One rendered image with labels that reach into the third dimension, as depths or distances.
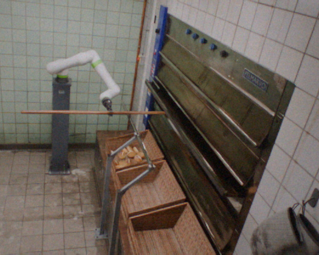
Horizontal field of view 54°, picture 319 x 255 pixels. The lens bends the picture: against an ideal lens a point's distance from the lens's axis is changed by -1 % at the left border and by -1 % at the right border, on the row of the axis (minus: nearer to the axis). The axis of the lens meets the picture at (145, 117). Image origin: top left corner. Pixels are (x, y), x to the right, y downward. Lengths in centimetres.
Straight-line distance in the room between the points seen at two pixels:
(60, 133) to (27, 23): 131
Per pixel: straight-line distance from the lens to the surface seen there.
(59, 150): 399
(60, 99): 367
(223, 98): 214
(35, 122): 443
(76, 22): 399
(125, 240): 262
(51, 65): 344
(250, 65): 192
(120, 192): 244
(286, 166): 167
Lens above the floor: 250
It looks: 26 degrees down
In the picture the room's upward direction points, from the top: 9 degrees clockwise
